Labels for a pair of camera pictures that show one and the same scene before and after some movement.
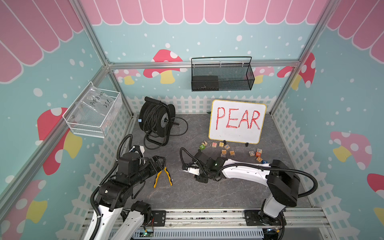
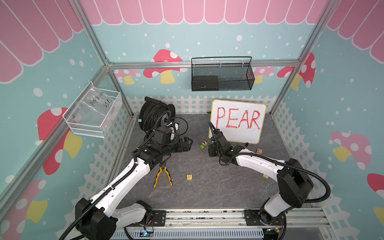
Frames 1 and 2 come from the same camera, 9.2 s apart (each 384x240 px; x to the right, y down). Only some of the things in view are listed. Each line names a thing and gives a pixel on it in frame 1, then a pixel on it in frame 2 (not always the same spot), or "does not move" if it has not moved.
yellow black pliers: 158,175 does not move
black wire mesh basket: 222,74 does not move
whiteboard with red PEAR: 237,121 does not move
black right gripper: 198,179 to 210,149
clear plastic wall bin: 92,112 does not move
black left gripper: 159,167 to 186,147
